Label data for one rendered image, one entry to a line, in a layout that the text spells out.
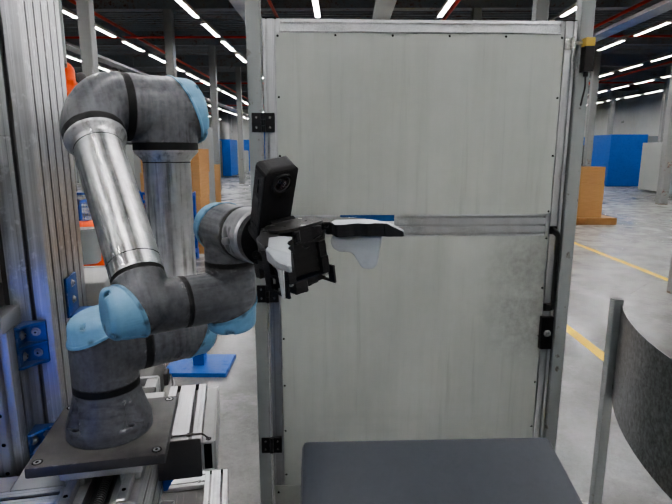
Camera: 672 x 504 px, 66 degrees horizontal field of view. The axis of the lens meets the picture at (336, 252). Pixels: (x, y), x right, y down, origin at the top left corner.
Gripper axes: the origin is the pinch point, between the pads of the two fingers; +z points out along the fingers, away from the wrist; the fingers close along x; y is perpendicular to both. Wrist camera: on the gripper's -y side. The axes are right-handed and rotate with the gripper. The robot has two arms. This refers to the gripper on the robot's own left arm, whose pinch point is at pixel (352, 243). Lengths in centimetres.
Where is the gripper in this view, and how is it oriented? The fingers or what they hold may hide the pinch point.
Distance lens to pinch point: 53.0
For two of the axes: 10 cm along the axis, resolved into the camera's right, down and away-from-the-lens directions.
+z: 6.0, 1.5, -7.8
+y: 1.1, 9.6, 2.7
